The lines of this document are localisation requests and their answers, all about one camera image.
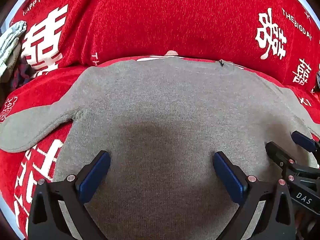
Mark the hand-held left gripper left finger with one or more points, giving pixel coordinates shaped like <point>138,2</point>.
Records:
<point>96,173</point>

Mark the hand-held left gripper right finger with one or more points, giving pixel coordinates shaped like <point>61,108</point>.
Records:
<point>226,173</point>

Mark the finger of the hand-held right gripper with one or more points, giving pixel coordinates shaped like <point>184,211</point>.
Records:
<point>277,153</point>
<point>303,140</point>

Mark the grey knit sweater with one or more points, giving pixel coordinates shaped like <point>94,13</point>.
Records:
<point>162,110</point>

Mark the dark plaid cloth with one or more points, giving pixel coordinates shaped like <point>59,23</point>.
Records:
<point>22,75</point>

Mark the brown-grey cloth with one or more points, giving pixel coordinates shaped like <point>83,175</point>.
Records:
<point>11,60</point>

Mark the light striped cloth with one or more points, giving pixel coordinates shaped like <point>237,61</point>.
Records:
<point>10,38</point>

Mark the red printed blanket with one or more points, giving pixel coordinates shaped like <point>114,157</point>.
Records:
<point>162,17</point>

